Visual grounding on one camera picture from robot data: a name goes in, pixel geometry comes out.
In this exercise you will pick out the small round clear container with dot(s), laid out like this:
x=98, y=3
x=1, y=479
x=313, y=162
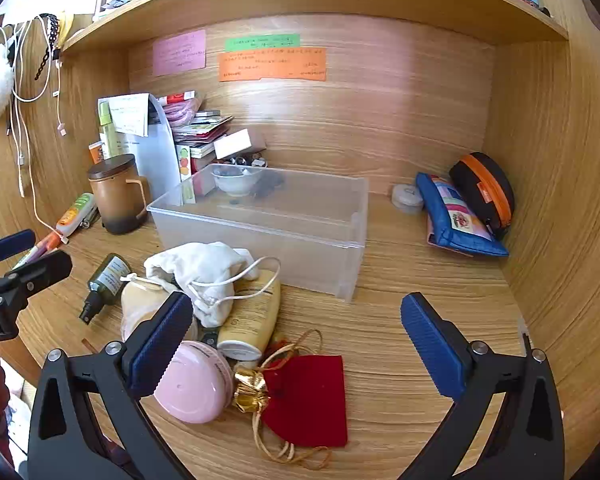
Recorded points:
x=406, y=199

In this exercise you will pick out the dark green spray bottle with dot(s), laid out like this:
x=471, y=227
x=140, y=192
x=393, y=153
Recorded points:
x=107, y=277

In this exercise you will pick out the pink paper note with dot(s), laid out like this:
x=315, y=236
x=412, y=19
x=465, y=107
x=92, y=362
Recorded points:
x=179, y=53

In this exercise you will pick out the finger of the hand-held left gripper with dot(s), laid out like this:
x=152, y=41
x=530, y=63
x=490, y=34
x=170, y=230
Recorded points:
x=12, y=245
x=40, y=270

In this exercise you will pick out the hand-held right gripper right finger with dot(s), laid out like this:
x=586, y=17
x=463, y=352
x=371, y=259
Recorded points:
x=432, y=345

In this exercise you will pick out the gold ribbon bow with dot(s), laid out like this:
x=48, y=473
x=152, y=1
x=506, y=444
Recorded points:
x=250, y=387

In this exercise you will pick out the light green spray bottle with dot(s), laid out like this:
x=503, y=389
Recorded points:
x=106, y=132

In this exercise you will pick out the small black object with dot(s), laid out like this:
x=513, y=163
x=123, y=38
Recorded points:
x=269, y=184

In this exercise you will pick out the white bowl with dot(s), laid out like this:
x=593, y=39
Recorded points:
x=232, y=182

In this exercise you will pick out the orange pink marker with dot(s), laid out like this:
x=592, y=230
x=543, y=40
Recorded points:
x=42, y=246

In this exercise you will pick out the pink round jar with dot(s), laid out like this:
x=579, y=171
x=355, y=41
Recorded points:
x=195, y=390

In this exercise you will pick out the wooden desktop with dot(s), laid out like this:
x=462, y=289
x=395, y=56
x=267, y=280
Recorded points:
x=370, y=320

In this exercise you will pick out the small white box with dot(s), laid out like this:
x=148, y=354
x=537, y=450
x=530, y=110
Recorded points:
x=232, y=144

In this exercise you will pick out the white file holder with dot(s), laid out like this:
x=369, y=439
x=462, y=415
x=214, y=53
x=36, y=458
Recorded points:
x=157, y=160

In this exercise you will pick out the red white box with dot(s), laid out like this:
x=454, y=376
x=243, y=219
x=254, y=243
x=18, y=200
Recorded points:
x=177, y=98

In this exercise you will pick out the blue pencil case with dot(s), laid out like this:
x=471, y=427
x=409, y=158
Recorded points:
x=450, y=225

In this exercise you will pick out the yellow lotion bottle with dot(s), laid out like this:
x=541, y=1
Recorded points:
x=252, y=320

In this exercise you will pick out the orange paper note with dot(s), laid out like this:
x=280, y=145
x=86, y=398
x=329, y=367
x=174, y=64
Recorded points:
x=272, y=65

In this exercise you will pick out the stack of books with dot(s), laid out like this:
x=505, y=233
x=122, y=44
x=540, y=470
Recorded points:
x=202, y=137

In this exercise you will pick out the beige round jar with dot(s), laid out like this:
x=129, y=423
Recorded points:
x=140, y=310

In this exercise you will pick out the white paper sheet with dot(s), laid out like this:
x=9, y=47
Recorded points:
x=125, y=115

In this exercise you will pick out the green paper note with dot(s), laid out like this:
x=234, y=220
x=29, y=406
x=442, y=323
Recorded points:
x=262, y=42

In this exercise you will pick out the green orange tube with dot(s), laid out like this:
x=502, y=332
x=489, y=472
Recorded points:
x=75, y=212

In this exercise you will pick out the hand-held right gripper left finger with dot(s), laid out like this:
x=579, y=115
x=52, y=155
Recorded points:
x=160, y=345

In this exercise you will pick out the red velvet pouch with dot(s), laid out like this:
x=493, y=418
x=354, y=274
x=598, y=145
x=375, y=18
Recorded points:
x=310, y=400

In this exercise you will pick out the brown mug with lid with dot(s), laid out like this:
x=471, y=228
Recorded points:
x=117, y=200

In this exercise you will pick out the black orange zip case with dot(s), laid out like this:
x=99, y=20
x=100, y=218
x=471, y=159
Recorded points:
x=467, y=175

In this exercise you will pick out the clear plastic bin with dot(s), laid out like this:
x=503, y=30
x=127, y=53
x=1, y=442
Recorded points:
x=280, y=240

